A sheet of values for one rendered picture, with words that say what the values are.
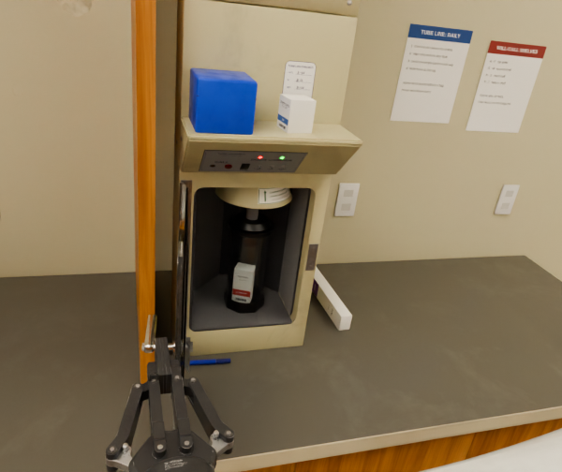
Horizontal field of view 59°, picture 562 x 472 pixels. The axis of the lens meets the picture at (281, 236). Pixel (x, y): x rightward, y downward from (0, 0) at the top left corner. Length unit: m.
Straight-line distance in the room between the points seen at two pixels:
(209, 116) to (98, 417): 0.63
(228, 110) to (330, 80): 0.25
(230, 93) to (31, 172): 0.76
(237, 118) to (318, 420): 0.64
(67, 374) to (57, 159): 0.56
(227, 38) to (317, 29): 0.17
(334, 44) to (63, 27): 0.67
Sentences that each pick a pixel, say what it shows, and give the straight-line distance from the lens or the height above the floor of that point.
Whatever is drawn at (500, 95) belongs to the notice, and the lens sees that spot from 1.79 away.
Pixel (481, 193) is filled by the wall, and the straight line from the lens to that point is 1.89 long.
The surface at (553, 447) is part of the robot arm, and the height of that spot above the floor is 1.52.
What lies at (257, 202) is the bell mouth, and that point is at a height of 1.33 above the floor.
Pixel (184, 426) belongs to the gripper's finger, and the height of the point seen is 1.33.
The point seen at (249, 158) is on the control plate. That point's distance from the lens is 0.92.
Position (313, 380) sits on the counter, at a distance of 1.20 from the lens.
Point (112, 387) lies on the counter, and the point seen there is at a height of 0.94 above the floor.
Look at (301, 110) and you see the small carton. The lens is 0.91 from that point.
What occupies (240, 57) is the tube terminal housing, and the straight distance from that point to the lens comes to 0.95.
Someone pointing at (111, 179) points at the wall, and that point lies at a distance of 1.45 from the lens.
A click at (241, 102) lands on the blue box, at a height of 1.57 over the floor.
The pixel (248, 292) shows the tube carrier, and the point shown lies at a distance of 1.21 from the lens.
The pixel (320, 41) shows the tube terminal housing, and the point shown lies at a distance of 0.99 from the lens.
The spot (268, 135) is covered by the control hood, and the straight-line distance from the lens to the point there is 0.89.
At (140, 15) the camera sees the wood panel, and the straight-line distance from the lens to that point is 0.84.
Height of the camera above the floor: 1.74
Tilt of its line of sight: 26 degrees down
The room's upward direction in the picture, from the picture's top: 7 degrees clockwise
